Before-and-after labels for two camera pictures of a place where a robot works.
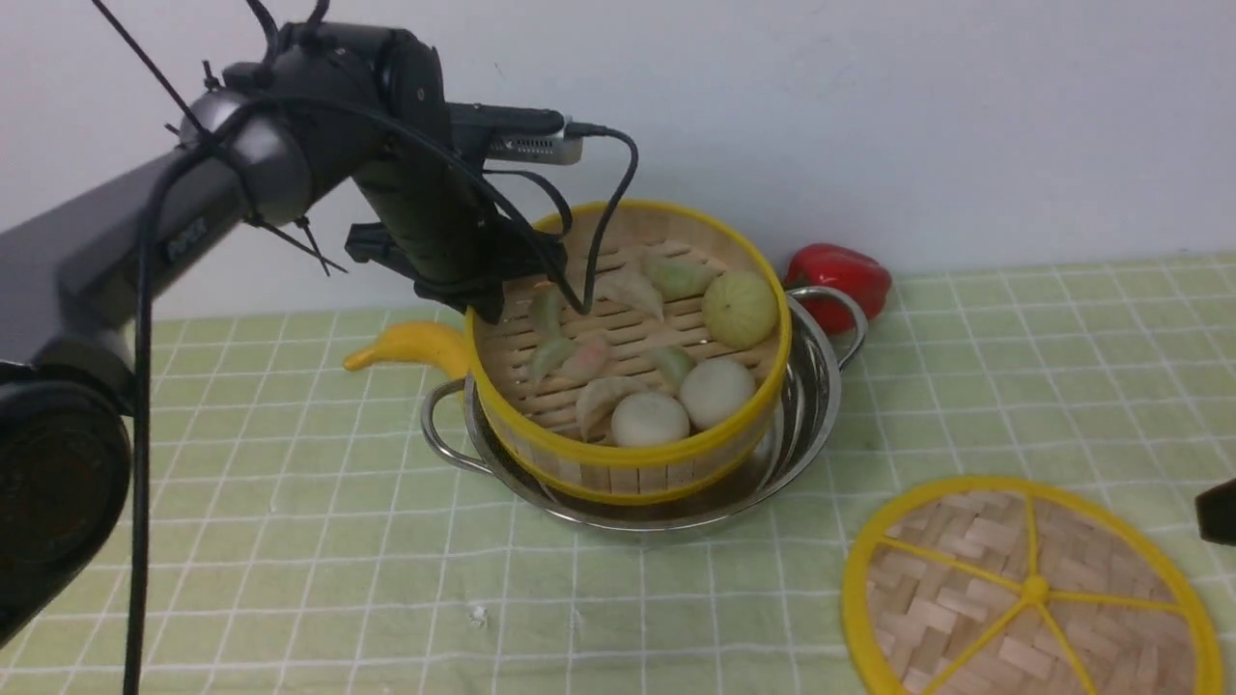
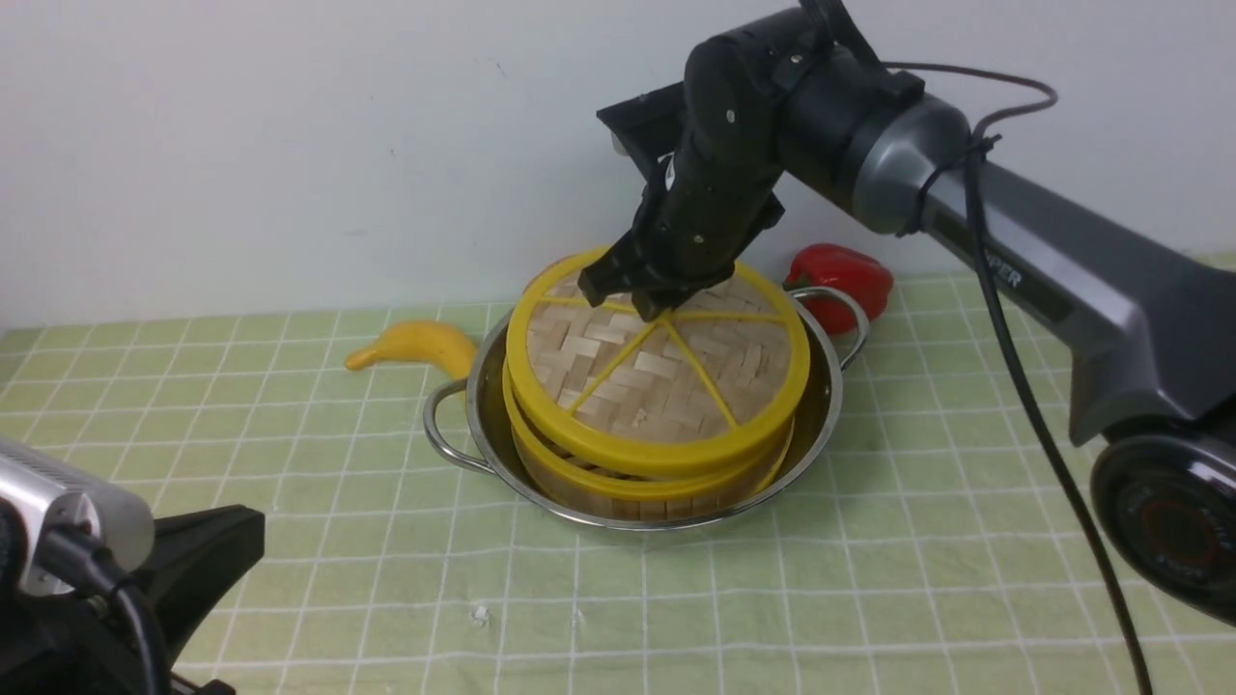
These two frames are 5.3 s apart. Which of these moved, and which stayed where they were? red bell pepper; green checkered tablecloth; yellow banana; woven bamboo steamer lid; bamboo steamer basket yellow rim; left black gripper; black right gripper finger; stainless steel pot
Moved: black right gripper finger; left black gripper; woven bamboo steamer lid; bamboo steamer basket yellow rim
Stayed: green checkered tablecloth; yellow banana; red bell pepper; stainless steel pot
